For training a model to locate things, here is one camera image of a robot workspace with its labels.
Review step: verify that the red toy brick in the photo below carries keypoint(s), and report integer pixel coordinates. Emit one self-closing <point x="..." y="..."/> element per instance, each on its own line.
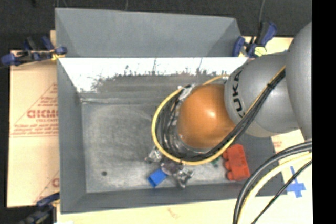
<point x="237" y="164"/>

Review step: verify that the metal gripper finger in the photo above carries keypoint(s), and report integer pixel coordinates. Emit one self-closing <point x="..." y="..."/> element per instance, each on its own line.
<point x="184" y="177"/>
<point x="153" y="156"/>

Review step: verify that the grey metal bin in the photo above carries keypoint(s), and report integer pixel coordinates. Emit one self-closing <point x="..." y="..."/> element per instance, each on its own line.
<point x="118" y="139"/>

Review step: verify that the brown cardboard board red print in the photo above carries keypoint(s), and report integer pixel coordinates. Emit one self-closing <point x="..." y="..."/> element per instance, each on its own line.
<point x="31" y="154"/>

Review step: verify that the blue block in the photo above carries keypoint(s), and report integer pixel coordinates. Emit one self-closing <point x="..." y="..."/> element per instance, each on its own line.
<point x="157" y="177"/>

